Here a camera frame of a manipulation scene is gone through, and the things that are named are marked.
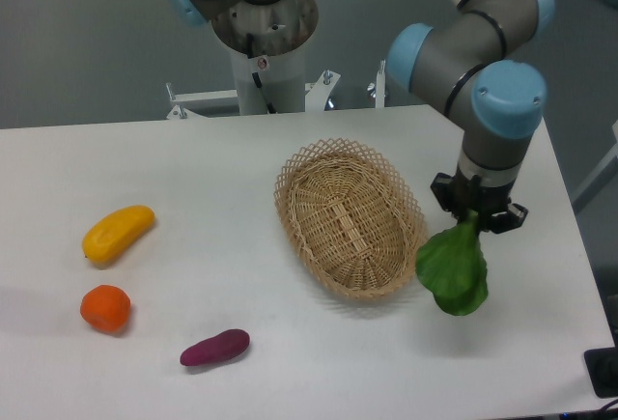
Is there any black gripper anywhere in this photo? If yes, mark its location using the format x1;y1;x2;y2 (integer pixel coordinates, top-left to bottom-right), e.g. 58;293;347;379
430;173;528;235

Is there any green bok choy toy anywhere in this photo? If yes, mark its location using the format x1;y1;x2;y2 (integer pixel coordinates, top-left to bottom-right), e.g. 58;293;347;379
415;210;489;317

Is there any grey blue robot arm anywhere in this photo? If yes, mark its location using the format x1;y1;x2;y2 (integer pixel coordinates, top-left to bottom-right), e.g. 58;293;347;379
169;0;555;234

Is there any woven wicker basket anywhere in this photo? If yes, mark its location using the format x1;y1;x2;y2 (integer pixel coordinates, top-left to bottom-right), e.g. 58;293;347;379
273;138;428;301

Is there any black box at edge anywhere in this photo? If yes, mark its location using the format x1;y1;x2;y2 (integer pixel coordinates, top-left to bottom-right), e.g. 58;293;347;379
583;347;617;399

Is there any purple sweet potato toy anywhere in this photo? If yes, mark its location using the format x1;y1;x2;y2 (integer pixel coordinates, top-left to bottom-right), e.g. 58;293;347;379
180;329;251;367

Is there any yellow mango toy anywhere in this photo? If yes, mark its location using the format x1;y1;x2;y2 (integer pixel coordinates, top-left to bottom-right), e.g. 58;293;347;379
82;205;155;264

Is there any orange fruit toy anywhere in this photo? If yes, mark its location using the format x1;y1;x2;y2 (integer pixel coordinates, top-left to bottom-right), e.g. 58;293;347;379
80;285;131;333

